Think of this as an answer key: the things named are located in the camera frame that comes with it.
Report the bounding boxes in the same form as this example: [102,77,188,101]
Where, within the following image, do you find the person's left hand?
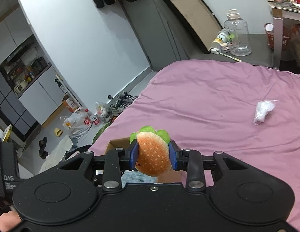
[0,204,22,232]

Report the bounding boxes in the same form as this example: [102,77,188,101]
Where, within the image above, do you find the striped stick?
[220,53,243,62]

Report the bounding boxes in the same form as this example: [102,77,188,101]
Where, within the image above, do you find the grey desk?
[267,0,300,74]

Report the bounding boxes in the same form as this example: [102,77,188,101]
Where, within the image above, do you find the red basket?
[264,23,291,51]

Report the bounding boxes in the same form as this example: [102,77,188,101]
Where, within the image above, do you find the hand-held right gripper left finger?
[58,141,140,192]

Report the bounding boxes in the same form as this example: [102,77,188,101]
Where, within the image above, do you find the sneakers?
[111,92,139,114]

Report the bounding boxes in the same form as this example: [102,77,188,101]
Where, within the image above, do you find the pink bed sheet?
[88,59,300,232]

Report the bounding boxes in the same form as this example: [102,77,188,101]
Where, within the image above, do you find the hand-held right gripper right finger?
[168,141,247,191]

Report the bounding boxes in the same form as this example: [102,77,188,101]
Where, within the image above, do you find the clear plastic bag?
[95,101,115,124]

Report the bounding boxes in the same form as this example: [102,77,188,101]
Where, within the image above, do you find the large clear water jug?
[224,9,252,56]

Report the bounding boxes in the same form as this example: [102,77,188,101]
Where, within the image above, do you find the grey door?
[121,0,191,71]

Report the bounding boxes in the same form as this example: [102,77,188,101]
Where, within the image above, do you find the white plastic bag of stuffing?
[253,100,276,125]

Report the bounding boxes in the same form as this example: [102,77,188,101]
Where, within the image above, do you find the brown cardboard box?
[105,137,182,184]

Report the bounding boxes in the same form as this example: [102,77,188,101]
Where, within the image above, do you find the green cloth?
[93,123,112,143]

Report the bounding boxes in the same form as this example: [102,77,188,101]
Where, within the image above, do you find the grey bench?
[191,34,274,66]

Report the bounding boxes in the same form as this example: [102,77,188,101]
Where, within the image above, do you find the white kitchen cabinet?
[0,5,67,142]

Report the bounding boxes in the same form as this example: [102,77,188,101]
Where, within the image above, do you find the white cloth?
[39,135,73,174]

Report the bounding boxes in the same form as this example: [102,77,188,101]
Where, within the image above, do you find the fluffy blue plush toy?
[121,170,158,184]

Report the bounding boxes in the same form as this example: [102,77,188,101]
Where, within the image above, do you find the black framed brown board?
[161,0,224,54]

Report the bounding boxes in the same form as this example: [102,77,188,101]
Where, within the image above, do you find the black slippers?
[39,137,49,159]

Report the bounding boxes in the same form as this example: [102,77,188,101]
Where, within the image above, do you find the burger plush toy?
[129,126,172,177]

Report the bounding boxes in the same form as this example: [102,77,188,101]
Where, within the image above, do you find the orange cardboard box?
[62,95,78,113]

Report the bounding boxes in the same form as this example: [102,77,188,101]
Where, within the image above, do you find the white shopping bag red print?
[63,108,93,139]

